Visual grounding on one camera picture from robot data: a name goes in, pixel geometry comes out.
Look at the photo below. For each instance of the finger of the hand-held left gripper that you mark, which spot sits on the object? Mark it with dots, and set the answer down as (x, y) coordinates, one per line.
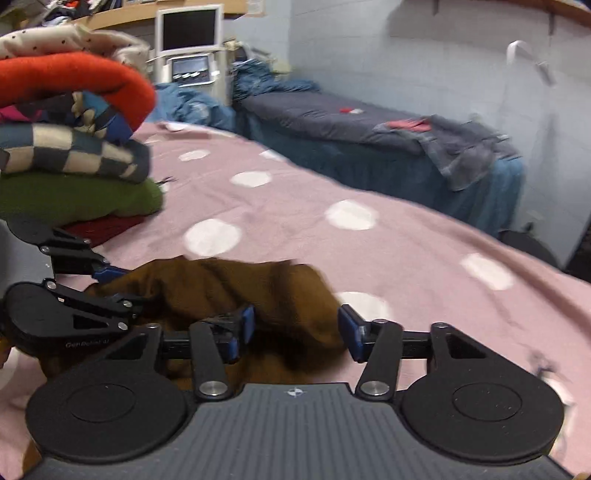
(111, 305)
(107, 273)

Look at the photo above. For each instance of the blue cream checkered folded garment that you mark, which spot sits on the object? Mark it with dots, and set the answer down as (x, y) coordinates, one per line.
(55, 147)

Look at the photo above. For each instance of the massage bed with blue skirt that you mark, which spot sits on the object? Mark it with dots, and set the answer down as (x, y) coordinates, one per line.
(351, 161)

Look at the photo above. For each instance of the white monitor device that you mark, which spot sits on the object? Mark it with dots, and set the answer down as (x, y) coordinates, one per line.
(189, 30)

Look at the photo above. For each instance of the wooden wall shelf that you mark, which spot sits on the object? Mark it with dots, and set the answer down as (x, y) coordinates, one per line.
(138, 16)

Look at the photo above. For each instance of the cream dotted folded garment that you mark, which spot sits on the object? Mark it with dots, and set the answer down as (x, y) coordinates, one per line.
(69, 39)

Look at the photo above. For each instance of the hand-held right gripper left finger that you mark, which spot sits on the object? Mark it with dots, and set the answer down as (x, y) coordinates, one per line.
(247, 328)

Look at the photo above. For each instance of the blue denim garment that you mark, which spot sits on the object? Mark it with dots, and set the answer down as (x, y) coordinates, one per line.
(198, 108)
(258, 78)

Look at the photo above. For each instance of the black round stool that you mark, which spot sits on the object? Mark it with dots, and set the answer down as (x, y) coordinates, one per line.
(531, 247)

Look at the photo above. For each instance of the brown garment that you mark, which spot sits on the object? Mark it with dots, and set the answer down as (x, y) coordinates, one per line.
(277, 295)

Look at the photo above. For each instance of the grey towel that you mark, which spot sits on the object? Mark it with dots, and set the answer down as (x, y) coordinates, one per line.
(461, 147)

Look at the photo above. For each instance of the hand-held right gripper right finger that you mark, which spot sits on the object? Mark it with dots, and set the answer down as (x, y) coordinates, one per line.
(349, 333)

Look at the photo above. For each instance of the dark red folded garment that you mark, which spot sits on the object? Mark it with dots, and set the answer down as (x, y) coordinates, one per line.
(106, 228)

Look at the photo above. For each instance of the blue patterned folded garment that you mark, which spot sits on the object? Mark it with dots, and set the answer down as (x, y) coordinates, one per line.
(107, 121)

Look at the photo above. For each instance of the orange-red folded sweater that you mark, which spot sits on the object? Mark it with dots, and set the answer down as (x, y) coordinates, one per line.
(69, 76)

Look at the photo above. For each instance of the red cloth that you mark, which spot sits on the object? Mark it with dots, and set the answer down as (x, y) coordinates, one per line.
(407, 123)

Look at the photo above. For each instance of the pink polka-dot blanket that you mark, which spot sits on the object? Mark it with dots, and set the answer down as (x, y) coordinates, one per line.
(369, 258)

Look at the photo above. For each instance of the green folded garment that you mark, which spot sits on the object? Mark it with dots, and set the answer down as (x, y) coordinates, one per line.
(69, 198)

